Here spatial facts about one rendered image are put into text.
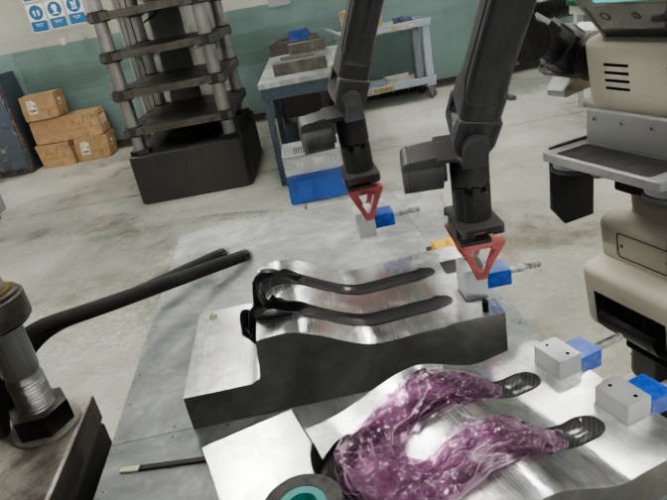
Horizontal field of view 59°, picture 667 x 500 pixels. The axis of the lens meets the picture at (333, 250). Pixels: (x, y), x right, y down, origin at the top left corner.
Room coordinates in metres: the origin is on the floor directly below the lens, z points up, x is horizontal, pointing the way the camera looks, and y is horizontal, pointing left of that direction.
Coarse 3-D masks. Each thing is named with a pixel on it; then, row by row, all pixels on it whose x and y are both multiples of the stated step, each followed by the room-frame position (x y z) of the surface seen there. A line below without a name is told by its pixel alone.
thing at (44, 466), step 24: (96, 408) 0.91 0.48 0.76; (72, 432) 0.81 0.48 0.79; (96, 432) 0.87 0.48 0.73; (0, 456) 0.78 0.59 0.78; (24, 456) 0.77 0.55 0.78; (48, 456) 0.76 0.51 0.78; (72, 456) 0.77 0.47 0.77; (0, 480) 0.73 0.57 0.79; (24, 480) 0.72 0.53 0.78; (48, 480) 0.71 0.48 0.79; (72, 480) 0.74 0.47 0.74
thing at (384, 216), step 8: (352, 208) 1.13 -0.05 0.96; (368, 208) 1.11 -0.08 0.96; (376, 208) 1.13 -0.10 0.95; (384, 208) 1.12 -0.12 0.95; (408, 208) 1.12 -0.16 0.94; (416, 208) 1.11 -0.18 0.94; (360, 216) 1.09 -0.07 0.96; (376, 216) 1.09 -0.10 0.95; (384, 216) 1.09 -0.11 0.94; (392, 216) 1.10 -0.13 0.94; (360, 224) 1.09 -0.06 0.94; (368, 224) 1.09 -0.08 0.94; (376, 224) 1.09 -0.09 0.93; (384, 224) 1.09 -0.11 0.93; (392, 224) 1.10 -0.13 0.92; (360, 232) 1.09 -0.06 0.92; (368, 232) 1.09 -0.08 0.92; (376, 232) 1.09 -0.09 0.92
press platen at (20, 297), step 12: (12, 288) 0.85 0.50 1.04; (0, 300) 0.82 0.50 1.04; (12, 300) 0.82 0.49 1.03; (24, 300) 0.85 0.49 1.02; (0, 312) 0.80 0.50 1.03; (12, 312) 0.82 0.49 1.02; (24, 312) 0.83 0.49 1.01; (0, 324) 0.80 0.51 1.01; (12, 324) 0.81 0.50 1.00; (0, 336) 0.81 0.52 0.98
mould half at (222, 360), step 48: (288, 288) 0.89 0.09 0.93; (432, 288) 0.87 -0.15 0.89; (240, 336) 0.89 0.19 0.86; (288, 336) 0.75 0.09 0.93; (336, 336) 0.75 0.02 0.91; (384, 336) 0.76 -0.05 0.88; (432, 336) 0.75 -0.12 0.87; (480, 336) 0.76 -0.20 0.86; (192, 384) 0.77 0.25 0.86; (240, 384) 0.75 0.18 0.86; (288, 384) 0.75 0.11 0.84; (336, 384) 0.75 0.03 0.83
